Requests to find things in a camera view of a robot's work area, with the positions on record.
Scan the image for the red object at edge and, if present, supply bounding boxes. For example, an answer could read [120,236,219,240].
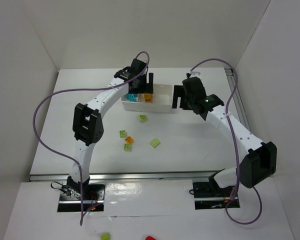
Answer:
[144,235,157,240]

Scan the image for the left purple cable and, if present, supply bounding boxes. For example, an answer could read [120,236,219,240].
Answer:
[32,51,151,226]

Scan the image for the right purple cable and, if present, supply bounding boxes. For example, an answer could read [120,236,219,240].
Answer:
[190,58,263,225]

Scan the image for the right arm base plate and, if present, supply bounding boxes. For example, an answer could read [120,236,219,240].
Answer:
[188,181,240,210]

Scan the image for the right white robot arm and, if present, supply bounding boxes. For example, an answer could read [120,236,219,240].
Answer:
[172,71,277,191]

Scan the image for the green lego outside foreground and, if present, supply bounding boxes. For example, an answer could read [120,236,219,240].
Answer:
[100,232,110,240]

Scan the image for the aluminium rail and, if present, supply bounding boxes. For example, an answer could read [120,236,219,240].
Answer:
[29,171,215,182]
[224,68,266,178]

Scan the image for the orange round lego piece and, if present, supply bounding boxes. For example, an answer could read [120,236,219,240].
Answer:
[143,93,153,103]

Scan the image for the aluminium rail front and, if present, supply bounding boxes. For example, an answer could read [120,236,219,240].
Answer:
[29,171,215,182]

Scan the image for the green lego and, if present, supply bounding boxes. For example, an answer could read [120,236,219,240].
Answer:
[150,138,161,148]
[123,143,132,152]
[138,114,149,123]
[119,130,127,138]

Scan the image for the purple cable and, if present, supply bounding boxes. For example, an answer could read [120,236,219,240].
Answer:
[190,58,263,225]
[32,51,151,226]

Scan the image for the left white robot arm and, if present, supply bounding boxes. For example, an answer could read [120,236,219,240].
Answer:
[67,58,148,196]

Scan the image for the blue lego brick wide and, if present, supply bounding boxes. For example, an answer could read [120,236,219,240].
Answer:
[126,93,137,102]

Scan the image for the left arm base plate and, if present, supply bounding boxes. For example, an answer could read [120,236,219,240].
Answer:
[50,181,106,213]

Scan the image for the white divided container tray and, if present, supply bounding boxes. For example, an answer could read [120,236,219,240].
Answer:
[120,84,174,113]

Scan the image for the aluminium rail right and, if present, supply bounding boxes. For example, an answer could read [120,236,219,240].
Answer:
[224,68,266,178]

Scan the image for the small orange lego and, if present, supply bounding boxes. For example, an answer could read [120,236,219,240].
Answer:
[125,136,134,144]

